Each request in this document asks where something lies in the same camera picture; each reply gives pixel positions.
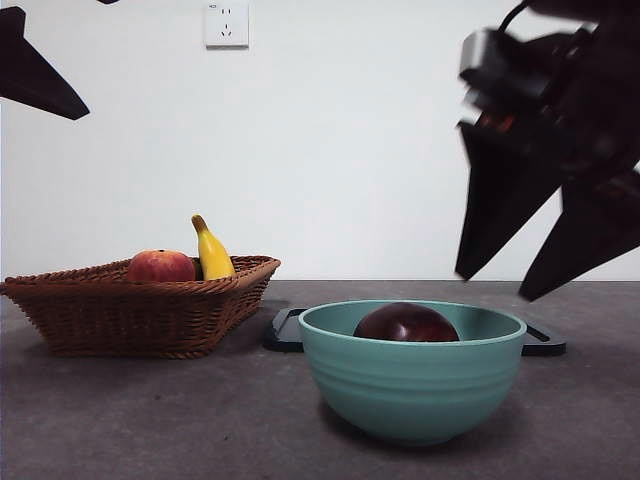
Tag dark red plum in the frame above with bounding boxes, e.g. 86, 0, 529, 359
353, 301, 460, 344

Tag teal green bowl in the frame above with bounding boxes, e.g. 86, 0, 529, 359
298, 299, 528, 447

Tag red yellow peach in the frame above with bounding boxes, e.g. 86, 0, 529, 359
125, 249, 197, 284

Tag dark rectangular tray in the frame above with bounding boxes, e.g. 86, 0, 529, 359
262, 307, 569, 357

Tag yellow banana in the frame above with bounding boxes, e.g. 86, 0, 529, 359
191, 214, 236, 281

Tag brown wicker basket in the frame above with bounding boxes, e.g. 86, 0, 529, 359
0, 255, 282, 360

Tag white wall socket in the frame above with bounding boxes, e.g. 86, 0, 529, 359
204, 3, 250, 51

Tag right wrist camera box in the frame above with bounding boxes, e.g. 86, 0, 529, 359
458, 28, 556, 101

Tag black camera cable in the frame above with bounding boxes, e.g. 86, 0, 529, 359
498, 3, 532, 35

